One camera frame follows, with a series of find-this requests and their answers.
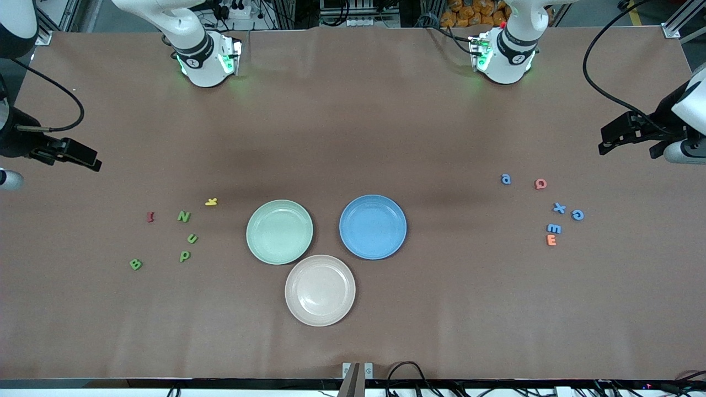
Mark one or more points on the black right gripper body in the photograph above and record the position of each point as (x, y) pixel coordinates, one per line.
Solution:
(15, 140)

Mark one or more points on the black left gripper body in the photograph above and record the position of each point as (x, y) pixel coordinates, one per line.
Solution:
(668, 121)

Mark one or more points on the blue letter G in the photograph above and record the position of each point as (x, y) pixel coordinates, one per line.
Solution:
(577, 215)

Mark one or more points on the blue letter X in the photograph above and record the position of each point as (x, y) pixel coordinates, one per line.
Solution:
(559, 208)

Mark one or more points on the green letter N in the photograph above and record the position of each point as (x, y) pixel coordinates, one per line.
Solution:
(183, 216)

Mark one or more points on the green letter B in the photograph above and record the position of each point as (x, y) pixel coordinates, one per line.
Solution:
(135, 264)

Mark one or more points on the green letter U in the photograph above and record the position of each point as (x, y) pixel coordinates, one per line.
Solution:
(192, 239)

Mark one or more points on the green letter P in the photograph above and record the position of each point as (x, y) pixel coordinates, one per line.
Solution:
(185, 256)

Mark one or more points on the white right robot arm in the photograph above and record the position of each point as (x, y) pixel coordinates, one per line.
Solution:
(204, 69)

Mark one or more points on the salmon red letter Q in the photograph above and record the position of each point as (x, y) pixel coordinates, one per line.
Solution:
(540, 184)

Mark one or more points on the blue letter E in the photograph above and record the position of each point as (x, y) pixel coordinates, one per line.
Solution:
(554, 228)

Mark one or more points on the base connector box green light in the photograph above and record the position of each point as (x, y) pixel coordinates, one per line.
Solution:
(229, 55)
(480, 52)

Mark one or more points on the orange snack bag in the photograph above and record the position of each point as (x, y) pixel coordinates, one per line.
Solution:
(474, 14)

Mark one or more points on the green plate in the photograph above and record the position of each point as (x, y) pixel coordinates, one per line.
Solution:
(279, 232)

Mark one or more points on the blue plate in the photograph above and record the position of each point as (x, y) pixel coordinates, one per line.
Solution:
(373, 226)

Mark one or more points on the pink plate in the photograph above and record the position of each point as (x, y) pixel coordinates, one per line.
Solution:
(320, 290)

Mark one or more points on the white power strip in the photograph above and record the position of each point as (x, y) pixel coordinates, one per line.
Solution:
(361, 22)

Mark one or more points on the brown table cover sheet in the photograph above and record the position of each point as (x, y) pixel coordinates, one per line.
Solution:
(353, 342)

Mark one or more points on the aluminium frame profile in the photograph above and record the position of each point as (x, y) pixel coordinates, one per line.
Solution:
(44, 37)
(672, 30)

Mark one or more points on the black table edge rail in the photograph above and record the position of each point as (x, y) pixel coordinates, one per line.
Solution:
(165, 383)

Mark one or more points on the grey metal bracket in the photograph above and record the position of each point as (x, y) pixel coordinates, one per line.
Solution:
(357, 376)

